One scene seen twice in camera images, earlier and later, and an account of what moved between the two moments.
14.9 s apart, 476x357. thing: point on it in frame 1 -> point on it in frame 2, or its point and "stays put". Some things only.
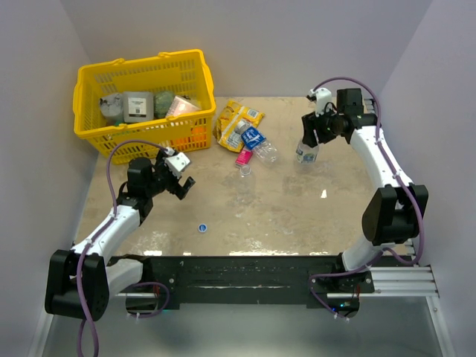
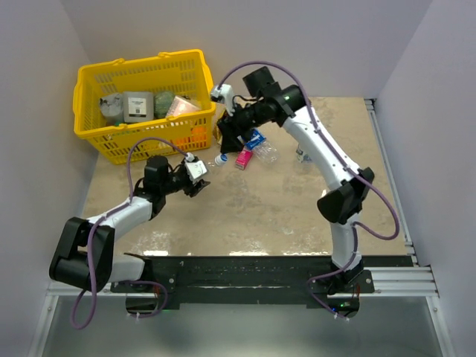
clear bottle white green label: [306, 155] stays put
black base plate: [326, 281] stays put
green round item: [161, 103] stays put
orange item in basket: [198, 138] stays put
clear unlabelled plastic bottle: [247, 187] -> [219, 161]
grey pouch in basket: [112, 108] stays put
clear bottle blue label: [252, 138] stays put
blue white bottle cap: [202, 227] -> [222, 159]
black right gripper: [311, 123] -> [231, 129]
